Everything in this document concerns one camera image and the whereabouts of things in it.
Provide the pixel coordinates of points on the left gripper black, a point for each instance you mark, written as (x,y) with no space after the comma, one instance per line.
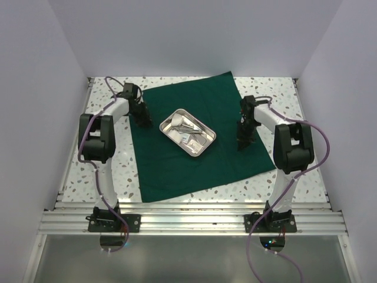
(145,118)

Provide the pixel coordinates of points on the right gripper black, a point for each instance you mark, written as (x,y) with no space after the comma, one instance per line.
(244,140)

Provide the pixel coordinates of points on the white gauze pad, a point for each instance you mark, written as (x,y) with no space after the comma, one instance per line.
(177,120)
(175,136)

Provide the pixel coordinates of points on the steel forceps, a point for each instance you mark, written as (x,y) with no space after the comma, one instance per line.
(188,127)

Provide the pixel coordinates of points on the large steel surgical scissors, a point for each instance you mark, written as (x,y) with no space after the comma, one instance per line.
(191,132)

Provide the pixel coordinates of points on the stainless steel instrument tray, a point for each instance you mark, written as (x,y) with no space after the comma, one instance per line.
(205,139)

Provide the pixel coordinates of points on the white sterile packet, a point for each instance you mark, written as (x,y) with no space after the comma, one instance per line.
(185,137)

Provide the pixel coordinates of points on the green surgical drape cloth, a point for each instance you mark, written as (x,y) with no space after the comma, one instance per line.
(165,170)

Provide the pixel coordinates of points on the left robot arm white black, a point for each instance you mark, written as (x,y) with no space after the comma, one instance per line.
(97,145)

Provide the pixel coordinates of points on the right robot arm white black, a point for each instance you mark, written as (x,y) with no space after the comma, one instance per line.
(292,149)

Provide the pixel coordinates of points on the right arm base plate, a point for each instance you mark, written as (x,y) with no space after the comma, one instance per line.
(274,222)

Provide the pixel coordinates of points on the aluminium rail frame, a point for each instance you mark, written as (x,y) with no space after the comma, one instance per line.
(195,218)

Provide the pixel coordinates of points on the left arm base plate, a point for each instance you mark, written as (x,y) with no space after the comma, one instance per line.
(104,225)

